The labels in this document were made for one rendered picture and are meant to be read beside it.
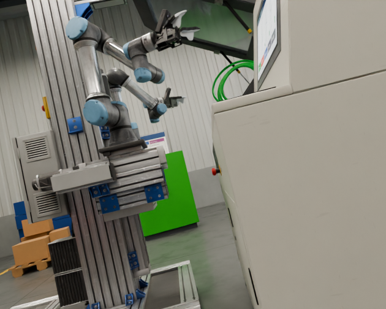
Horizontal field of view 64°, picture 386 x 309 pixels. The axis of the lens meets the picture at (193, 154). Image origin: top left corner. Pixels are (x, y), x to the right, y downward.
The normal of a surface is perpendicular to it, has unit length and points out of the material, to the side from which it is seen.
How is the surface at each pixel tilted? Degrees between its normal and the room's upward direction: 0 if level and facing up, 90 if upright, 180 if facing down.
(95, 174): 90
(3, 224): 90
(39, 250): 90
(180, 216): 90
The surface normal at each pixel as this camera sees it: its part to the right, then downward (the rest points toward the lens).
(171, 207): 0.20, -0.13
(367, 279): -0.06, -0.07
